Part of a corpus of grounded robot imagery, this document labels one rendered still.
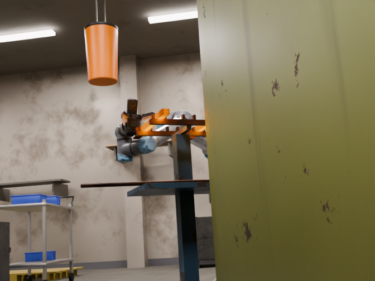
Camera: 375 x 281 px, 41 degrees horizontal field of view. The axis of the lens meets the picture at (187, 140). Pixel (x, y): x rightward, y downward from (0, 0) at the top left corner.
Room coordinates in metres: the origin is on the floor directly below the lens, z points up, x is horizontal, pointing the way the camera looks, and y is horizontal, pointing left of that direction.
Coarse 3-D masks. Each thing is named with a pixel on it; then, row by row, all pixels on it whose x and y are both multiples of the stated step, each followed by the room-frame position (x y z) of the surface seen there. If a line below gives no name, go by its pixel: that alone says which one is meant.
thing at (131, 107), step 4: (128, 100) 2.22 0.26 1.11; (132, 100) 2.22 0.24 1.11; (136, 100) 2.23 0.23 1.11; (128, 104) 2.22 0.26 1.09; (132, 104) 2.23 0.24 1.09; (136, 104) 2.24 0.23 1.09; (128, 108) 2.23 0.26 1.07; (132, 108) 2.24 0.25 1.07; (136, 108) 2.25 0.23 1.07; (128, 112) 2.24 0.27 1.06; (132, 112) 2.25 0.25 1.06; (136, 112) 2.26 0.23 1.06
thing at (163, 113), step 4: (160, 112) 1.80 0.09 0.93; (164, 112) 1.78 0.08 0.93; (168, 112) 1.78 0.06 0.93; (156, 116) 1.84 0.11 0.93; (160, 116) 1.80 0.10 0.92; (164, 116) 1.81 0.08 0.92; (148, 120) 1.94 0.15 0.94; (144, 124) 2.01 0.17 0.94; (148, 124) 1.94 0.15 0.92; (136, 128) 2.09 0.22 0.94; (144, 128) 2.01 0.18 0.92; (148, 128) 2.00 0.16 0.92; (136, 136) 2.13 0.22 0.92; (140, 136) 2.13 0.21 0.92
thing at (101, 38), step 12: (96, 24) 5.38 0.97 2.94; (108, 24) 5.41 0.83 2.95; (96, 36) 5.38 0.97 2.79; (108, 36) 5.41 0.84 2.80; (96, 48) 5.39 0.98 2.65; (108, 48) 5.42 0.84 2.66; (96, 60) 5.40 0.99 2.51; (108, 60) 5.42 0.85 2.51; (96, 72) 5.41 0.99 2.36; (108, 72) 5.43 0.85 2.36; (96, 84) 5.65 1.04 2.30; (108, 84) 5.68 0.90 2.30
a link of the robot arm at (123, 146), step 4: (120, 140) 2.36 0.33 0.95; (124, 140) 2.36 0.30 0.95; (128, 140) 2.37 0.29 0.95; (120, 144) 2.36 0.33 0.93; (124, 144) 2.35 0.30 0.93; (128, 144) 2.33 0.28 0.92; (120, 148) 2.36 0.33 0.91; (124, 148) 2.34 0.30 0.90; (128, 148) 2.32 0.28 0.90; (120, 152) 2.36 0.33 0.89; (124, 152) 2.35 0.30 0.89; (128, 152) 2.33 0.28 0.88; (120, 156) 2.36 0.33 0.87; (124, 156) 2.36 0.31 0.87; (128, 156) 2.36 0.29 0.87; (132, 156) 2.36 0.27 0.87; (120, 160) 2.37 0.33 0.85; (124, 160) 2.36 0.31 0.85; (128, 160) 2.37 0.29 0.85; (132, 160) 2.39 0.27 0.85
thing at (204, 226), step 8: (208, 216) 7.37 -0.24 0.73; (200, 224) 7.36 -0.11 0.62; (208, 224) 7.37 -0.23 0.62; (200, 232) 7.36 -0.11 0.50; (208, 232) 7.37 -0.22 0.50; (200, 240) 7.36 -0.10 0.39; (208, 240) 7.37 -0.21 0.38; (200, 248) 7.36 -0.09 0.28; (208, 248) 7.37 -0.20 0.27; (200, 256) 7.36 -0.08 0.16; (208, 256) 7.37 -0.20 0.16
